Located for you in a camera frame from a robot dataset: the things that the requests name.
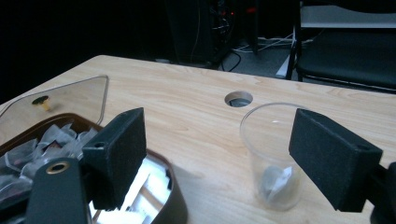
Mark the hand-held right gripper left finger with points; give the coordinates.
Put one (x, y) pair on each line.
(120, 158)

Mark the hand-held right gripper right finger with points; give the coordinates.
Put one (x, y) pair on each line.
(336, 158)

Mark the single pyramid tea bag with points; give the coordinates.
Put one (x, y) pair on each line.
(277, 183)

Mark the brown tea bag box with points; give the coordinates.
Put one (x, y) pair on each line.
(176, 202)

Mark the clear plastic cup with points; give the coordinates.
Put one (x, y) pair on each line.
(264, 137)

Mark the pile of tea bags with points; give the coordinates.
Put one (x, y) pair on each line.
(37, 149)

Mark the clear lid with knob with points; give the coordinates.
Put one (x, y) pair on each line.
(77, 93)

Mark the black chair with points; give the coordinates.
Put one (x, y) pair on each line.
(348, 56)

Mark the dark equipment rack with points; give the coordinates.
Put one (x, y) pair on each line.
(199, 31)

